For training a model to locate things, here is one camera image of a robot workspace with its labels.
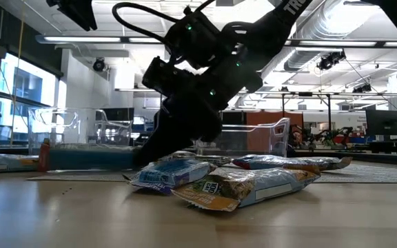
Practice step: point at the grey woven mat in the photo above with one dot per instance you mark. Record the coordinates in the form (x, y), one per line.
(374, 175)

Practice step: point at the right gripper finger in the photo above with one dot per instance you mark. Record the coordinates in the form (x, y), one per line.
(153, 148)

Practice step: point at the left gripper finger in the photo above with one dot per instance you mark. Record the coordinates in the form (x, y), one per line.
(76, 12)

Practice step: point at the black metal frame stand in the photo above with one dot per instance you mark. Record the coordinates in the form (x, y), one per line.
(305, 94)

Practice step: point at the long ceiling light bar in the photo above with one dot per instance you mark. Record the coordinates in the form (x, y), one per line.
(81, 39)

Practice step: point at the black ceiling camera rig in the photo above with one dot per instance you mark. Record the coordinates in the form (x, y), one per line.
(329, 61)

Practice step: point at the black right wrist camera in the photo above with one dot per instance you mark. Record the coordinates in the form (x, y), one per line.
(165, 77)

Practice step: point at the dark computer monitor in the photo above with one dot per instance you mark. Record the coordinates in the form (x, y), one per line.
(384, 122)

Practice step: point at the black wall screen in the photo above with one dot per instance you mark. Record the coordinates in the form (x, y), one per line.
(119, 113)

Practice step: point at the blue granola bar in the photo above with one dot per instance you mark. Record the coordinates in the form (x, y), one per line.
(274, 161)
(171, 174)

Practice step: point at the brown granola bar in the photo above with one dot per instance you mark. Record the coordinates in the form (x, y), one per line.
(240, 187)
(2, 162)

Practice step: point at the black dome ceiling camera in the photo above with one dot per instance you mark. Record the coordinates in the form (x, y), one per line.
(99, 64)

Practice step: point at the clear plastic bin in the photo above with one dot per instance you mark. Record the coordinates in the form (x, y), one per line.
(281, 137)
(34, 131)

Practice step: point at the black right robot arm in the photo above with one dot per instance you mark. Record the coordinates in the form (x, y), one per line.
(271, 31)

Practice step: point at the orange partition wall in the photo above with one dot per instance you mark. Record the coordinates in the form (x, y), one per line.
(271, 115)

